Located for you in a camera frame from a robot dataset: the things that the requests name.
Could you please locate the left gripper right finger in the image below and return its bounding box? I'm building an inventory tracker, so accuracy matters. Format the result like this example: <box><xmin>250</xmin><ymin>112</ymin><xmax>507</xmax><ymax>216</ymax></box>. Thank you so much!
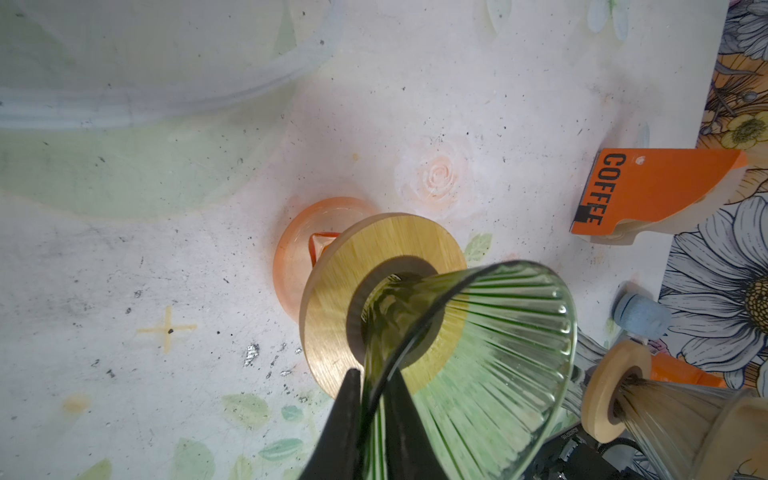
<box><xmin>383</xmin><ymin>370</ymin><xmax>448</xmax><ymax>480</ymax></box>

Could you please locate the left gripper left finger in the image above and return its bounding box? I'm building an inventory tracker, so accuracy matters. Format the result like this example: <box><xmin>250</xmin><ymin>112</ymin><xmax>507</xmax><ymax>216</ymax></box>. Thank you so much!
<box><xmin>300</xmin><ymin>368</ymin><xmax>361</xmax><ymax>480</ymax></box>

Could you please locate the green glass dripper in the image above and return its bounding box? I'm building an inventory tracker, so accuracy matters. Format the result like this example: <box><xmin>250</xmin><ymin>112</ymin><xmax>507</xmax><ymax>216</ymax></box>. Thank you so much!
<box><xmin>361</xmin><ymin>260</ymin><xmax>577</xmax><ymax>479</ymax></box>

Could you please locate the wooden ring holder front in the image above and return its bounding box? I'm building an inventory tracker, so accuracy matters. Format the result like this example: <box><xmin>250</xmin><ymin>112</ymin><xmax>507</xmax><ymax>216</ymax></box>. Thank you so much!
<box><xmin>581</xmin><ymin>340</ymin><xmax>652</xmax><ymax>443</ymax></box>

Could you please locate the wooden ring holder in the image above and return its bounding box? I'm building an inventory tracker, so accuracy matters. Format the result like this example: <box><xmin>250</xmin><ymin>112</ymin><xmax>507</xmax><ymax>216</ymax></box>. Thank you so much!
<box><xmin>299</xmin><ymin>213</ymin><xmax>467</xmax><ymax>397</ymax></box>
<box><xmin>581</xmin><ymin>340</ymin><xmax>652</xmax><ymax>443</ymax></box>

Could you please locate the orange glass carafe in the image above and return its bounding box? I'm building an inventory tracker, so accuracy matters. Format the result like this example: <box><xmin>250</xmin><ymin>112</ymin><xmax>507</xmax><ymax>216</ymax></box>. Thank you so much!
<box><xmin>272</xmin><ymin>197</ymin><xmax>379</xmax><ymax>322</ymax></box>

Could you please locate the clear grey glass dripper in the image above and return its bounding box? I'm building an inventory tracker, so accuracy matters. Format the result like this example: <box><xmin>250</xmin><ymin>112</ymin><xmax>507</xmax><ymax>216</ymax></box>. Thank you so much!
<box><xmin>616</xmin><ymin>379</ymin><xmax>761</xmax><ymax>479</ymax></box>

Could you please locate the orange coffee filter pack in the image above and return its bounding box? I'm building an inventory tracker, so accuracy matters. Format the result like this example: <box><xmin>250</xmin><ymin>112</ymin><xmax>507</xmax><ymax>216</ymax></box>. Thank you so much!
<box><xmin>570</xmin><ymin>148</ymin><xmax>748</xmax><ymax>245</ymax></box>

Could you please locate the clear grey glass carafe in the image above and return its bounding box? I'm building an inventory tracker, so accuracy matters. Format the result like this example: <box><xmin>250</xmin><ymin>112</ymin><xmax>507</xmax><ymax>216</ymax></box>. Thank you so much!
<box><xmin>563</xmin><ymin>329</ymin><xmax>607</xmax><ymax>417</ymax></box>

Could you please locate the blue grey oval sponge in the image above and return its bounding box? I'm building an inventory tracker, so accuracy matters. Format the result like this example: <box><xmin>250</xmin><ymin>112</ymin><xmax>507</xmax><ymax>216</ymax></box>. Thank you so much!
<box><xmin>612</xmin><ymin>293</ymin><xmax>672</xmax><ymax>340</ymax></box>

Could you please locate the orange lid bottle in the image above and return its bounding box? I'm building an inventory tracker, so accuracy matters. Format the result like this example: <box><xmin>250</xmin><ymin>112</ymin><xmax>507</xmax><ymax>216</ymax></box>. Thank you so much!
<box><xmin>651</xmin><ymin>353</ymin><xmax>727</xmax><ymax>388</ymax></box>

